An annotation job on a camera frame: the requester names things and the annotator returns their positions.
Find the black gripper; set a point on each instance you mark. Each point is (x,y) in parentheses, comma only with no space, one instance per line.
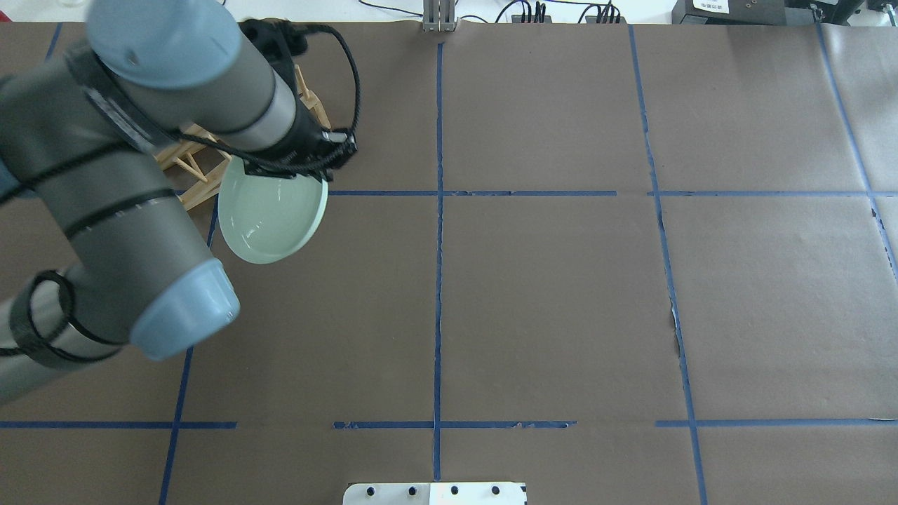
(303,137)

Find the light green ceramic plate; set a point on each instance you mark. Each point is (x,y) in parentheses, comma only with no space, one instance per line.
(266,219)

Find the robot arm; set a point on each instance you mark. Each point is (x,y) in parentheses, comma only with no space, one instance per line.
(81,133)

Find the wooden dish rack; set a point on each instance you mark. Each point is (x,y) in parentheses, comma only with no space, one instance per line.
(209,178)

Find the black power strip left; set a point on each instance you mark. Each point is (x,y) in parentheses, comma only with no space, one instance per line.
(532,13)

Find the black power strip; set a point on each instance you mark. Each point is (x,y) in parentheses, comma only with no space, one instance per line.
(532,13)
(602,14)

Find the black power strip right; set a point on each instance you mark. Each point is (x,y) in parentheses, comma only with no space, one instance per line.
(602,14)

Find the black equipment box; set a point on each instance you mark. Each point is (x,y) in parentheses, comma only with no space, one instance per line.
(769,13)

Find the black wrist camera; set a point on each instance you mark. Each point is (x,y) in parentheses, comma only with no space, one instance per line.
(279,41)

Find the grey aluminium frame post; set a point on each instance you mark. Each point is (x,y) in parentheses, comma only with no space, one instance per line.
(439,16)

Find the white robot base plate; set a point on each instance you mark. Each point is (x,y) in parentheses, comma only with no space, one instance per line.
(437,493)

